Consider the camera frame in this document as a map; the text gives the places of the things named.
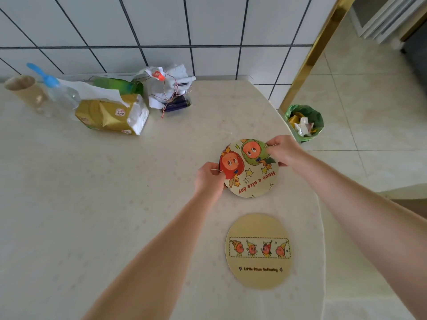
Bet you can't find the person's left hand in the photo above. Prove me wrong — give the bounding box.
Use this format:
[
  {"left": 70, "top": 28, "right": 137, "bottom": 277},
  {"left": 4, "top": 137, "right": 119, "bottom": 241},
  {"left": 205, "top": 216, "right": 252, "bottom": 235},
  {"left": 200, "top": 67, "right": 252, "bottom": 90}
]
[{"left": 194, "top": 161, "right": 227, "bottom": 200}]

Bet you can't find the person's right hand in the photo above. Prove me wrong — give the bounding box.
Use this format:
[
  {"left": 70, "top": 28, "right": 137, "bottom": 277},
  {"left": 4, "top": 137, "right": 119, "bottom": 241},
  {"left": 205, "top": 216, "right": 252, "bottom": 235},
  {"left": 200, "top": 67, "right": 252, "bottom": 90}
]
[{"left": 266, "top": 135, "right": 309, "bottom": 168}]

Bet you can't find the round card with fruit cartoons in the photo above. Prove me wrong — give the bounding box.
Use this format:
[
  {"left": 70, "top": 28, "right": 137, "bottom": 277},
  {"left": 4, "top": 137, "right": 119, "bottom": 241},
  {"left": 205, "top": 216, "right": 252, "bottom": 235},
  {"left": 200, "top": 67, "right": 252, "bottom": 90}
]
[{"left": 219, "top": 138, "right": 279, "bottom": 199}]

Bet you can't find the person's right forearm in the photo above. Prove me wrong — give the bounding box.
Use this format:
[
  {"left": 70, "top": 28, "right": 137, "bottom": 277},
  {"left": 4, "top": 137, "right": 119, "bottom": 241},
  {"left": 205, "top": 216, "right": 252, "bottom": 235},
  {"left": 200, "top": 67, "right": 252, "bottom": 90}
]
[{"left": 291, "top": 151, "right": 427, "bottom": 320}]

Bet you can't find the person's left forearm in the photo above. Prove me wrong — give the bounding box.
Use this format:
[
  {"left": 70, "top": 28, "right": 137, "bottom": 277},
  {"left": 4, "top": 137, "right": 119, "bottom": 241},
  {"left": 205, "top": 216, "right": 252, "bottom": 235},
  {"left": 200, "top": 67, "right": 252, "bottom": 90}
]
[{"left": 82, "top": 192, "right": 221, "bottom": 320}]

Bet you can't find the crumpled waste paper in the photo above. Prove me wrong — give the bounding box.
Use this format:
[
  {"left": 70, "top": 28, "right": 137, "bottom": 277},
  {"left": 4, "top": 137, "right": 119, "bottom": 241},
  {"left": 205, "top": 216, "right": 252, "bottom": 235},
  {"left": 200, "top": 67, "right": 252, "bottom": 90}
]
[{"left": 288, "top": 111, "right": 317, "bottom": 137}]

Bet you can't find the green lined waste bin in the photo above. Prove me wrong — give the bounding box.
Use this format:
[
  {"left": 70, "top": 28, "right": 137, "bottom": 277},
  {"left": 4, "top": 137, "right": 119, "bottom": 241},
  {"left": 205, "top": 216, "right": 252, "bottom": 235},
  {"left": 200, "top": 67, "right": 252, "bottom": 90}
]
[{"left": 284, "top": 104, "right": 325, "bottom": 144}]

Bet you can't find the dark purple packet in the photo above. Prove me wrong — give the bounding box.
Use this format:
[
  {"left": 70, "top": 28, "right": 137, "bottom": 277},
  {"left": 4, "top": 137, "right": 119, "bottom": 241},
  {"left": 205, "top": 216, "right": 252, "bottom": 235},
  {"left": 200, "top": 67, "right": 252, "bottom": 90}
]
[{"left": 161, "top": 94, "right": 193, "bottom": 113}]

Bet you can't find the round beige card, cartoon strip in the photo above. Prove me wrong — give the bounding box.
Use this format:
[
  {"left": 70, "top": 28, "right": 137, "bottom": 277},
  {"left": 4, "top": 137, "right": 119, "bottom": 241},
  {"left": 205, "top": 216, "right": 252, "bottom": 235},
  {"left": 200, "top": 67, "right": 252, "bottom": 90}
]
[{"left": 225, "top": 213, "right": 291, "bottom": 290}]

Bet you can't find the white plastic bag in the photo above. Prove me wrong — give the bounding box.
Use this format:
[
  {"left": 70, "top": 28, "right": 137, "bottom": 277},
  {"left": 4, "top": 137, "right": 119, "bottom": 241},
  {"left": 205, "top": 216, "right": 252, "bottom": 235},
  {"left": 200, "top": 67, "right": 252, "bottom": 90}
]
[{"left": 135, "top": 64, "right": 197, "bottom": 110}]

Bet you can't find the gold tissue packet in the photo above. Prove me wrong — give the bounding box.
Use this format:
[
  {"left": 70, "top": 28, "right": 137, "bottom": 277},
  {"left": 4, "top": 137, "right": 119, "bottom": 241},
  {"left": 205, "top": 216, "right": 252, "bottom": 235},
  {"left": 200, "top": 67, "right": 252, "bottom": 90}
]
[{"left": 75, "top": 94, "right": 150, "bottom": 136}]

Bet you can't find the green plastic packet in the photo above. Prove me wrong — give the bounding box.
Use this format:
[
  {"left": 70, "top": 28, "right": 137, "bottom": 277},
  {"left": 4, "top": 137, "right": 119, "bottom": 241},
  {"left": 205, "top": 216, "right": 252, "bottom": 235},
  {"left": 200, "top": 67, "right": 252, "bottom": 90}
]
[{"left": 92, "top": 76, "right": 144, "bottom": 96}]

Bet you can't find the beige chair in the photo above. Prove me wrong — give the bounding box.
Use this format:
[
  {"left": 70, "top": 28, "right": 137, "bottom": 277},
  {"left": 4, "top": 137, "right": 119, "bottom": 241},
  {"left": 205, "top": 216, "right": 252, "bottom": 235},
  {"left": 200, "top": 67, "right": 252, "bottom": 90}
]
[{"left": 378, "top": 183, "right": 427, "bottom": 220}]

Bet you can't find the clear bottle with blue cap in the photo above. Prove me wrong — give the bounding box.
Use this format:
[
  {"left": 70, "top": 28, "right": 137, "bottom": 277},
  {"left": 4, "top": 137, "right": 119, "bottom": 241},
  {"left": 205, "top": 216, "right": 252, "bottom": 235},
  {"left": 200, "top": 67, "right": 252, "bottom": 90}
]
[{"left": 27, "top": 62, "right": 81, "bottom": 114}]

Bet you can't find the red and white string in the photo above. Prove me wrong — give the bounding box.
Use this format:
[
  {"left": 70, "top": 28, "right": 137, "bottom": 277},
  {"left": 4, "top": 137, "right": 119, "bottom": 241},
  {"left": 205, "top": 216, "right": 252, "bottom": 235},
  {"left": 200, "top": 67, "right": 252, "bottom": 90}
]
[{"left": 146, "top": 71, "right": 188, "bottom": 119}]

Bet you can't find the gold metal door frame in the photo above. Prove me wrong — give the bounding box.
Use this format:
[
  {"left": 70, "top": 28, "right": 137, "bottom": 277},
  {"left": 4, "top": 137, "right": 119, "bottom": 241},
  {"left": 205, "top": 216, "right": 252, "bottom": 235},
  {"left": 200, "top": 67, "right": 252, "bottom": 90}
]
[{"left": 278, "top": 0, "right": 358, "bottom": 114}]

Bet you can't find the white sliding door frame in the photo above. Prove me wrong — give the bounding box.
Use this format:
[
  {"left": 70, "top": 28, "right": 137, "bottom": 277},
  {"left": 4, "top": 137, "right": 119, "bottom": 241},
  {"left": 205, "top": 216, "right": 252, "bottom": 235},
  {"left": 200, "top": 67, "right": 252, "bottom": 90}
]
[{"left": 348, "top": 0, "right": 427, "bottom": 44}]

